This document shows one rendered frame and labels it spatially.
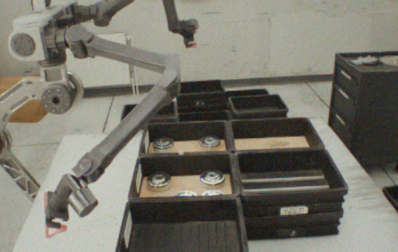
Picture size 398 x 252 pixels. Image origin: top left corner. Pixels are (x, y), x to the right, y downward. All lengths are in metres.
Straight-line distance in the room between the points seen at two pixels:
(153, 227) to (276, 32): 3.64
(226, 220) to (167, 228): 0.21
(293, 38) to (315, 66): 0.48
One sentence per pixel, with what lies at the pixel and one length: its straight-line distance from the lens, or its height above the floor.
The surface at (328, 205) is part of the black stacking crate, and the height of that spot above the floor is 0.86.
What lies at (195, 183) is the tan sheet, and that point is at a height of 0.83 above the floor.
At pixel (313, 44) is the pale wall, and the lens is 4.92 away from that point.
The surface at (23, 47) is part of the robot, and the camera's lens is 1.48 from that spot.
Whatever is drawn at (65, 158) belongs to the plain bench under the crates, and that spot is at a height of 0.70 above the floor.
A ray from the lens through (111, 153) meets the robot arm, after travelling 1.14.
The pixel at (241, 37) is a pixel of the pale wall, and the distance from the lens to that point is 4.65.
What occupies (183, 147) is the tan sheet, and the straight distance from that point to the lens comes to 1.87.
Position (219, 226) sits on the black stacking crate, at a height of 0.83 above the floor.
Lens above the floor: 1.77
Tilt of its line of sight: 27 degrees down
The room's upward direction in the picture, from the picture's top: 3 degrees counter-clockwise
